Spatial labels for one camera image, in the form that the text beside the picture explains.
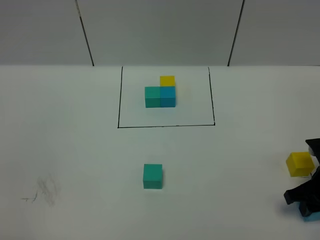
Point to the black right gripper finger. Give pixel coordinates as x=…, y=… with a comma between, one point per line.
x=313, y=147
x=308, y=197

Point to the blue template block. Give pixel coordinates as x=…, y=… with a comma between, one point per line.
x=167, y=96

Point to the yellow template block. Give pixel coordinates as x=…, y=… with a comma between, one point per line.
x=167, y=81

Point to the green template block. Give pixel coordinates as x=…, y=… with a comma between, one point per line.
x=152, y=97

